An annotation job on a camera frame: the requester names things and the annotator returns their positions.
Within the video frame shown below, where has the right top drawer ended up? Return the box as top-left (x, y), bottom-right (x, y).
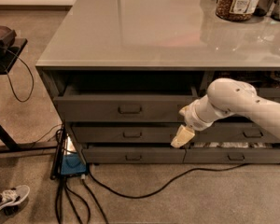
top-left (257, 88), bottom-right (280, 103)

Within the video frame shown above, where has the black floor cable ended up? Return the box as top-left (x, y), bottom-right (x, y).
top-left (89, 162), bottom-right (280, 200)

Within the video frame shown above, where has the left bottom drawer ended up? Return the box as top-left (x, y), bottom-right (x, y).
top-left (82, 146), bottom-right (186, 164)

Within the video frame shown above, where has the grey top drawer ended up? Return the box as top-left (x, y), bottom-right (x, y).
top-left (53, 87), bottom-right (197, 123)

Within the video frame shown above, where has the right bottom drawer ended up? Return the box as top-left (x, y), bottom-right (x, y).
top-left (184, 147), bottom-right (280, 164)

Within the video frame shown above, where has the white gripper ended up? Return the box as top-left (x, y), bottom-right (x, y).
top-left (171, 102), bottom-right (212, 148)

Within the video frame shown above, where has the black device on stand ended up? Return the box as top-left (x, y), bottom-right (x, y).
top-left (0, 25), bottom-right (17, 58)

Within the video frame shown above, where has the thin black hanging cable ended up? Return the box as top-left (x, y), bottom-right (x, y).
top-left (3, 49), bottom-right (35, 104)

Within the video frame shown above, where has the black side stand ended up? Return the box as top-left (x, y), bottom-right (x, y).
top-left (0, 40), bottom-right (61, 149)

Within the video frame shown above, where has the grey counter cabinet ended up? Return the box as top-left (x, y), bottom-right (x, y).
top-left (35, 0), bottom-right (280, 110)

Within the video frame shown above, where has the left middle drawer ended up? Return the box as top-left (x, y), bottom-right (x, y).
top-left (72, 123), bottom-right (180, 143)

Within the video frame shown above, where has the black cable bundle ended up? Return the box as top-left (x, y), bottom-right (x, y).
top-left (54, 177), bottom-right (110, 224)

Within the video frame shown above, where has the dark glass container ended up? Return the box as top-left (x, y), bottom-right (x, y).
top-left (254, 0), bottom-right (274, 17)

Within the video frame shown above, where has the blue power box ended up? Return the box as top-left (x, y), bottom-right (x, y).
top-left (61, 154), bottom-right (87, 175)

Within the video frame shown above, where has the jar of nuts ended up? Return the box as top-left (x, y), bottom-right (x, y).
top-left (216, 0), bottom-right (259, 21)

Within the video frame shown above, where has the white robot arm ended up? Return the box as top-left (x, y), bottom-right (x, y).
top-left (171, 78), bottom-right (280, 148)

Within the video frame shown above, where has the white sneaker lower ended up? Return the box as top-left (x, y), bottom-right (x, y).
top-left (0, 185), bottom-right (30, 216)

